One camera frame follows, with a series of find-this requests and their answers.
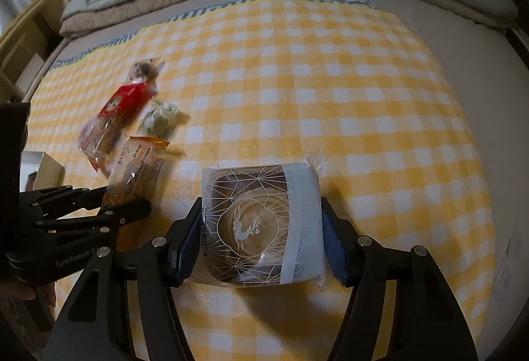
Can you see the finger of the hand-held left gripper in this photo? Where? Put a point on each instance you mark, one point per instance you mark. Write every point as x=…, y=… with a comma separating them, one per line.
x=70, y=195
x=103, y=216

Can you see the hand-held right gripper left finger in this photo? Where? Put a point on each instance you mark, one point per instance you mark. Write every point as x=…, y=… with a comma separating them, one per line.
x=186, y=245

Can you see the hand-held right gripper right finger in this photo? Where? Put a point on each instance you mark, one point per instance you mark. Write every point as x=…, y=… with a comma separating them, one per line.
x=334, y=249

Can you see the white cardboard box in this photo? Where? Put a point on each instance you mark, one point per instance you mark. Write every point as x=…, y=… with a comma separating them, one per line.
x=45, y=166

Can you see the orange biscuit packet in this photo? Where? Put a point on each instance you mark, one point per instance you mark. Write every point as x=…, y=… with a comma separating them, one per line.
x=136, y=166

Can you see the clear mooncake packet white band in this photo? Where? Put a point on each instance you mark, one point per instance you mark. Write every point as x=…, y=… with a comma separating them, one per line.
x=256, y=220

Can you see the red snack packet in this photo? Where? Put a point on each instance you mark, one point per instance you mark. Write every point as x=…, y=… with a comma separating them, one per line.
x=120, y=102

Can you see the small green candy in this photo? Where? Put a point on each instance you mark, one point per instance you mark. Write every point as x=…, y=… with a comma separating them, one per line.
x=159, y=117

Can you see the small brown candy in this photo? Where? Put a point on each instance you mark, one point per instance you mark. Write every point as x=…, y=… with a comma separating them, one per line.
x=142, y=69

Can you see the person's left hand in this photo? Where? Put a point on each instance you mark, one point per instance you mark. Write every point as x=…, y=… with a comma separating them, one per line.
x=24, y=298

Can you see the yellow checkered mat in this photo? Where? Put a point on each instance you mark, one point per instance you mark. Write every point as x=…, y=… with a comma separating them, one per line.
x=330, y=96

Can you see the wooden shelf unit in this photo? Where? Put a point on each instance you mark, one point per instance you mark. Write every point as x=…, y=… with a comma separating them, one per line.
x=45, y=1

